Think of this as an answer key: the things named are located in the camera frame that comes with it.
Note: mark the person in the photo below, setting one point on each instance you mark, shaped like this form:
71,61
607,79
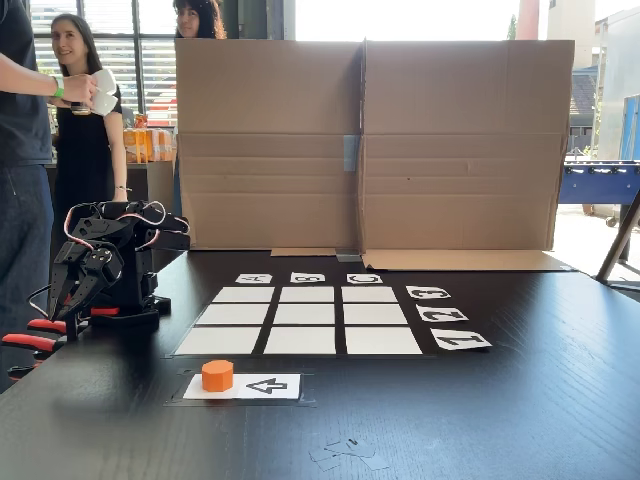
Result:
82,150
197,20
20,125

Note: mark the green wristband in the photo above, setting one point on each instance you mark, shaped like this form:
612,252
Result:
58,87

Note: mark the paper label number 3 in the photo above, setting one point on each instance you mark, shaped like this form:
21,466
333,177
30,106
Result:
428,292

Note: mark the paper label letter C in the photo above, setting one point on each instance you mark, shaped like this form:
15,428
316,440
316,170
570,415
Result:
365,279

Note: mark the red and black clamp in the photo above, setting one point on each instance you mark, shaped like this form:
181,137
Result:
35,342

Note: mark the paper label number 2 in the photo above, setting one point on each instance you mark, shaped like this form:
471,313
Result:
442,314

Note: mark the white arrow paper sheet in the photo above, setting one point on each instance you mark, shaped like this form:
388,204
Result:
292,395

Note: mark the white cup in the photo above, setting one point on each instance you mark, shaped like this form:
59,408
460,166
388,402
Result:
107,104
106,80

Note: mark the person's hand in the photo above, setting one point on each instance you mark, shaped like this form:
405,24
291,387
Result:
80,90

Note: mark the dark slanted metal leg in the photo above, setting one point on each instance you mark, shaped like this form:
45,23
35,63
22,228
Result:
617,245

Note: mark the round orange token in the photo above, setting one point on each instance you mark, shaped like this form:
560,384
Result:
217,377

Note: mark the grey tape strip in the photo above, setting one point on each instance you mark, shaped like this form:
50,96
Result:
351,152
348,256

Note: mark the brown cardboard screen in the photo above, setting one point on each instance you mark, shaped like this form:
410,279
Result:
465,150
265,150

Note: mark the paper label letter A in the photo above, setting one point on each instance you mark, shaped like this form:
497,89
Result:
254,279

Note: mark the paper label letter B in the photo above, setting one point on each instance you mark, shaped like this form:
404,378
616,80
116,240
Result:
307,278

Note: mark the stack of orange packages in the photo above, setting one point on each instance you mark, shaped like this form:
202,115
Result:
150,145

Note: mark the white paper grid black tape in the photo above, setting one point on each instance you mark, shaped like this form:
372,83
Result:
302,340

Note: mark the blue foosball table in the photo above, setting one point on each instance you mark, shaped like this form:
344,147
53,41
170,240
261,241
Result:
600,190

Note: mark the paper label number 1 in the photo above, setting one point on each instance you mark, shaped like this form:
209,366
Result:
460,340

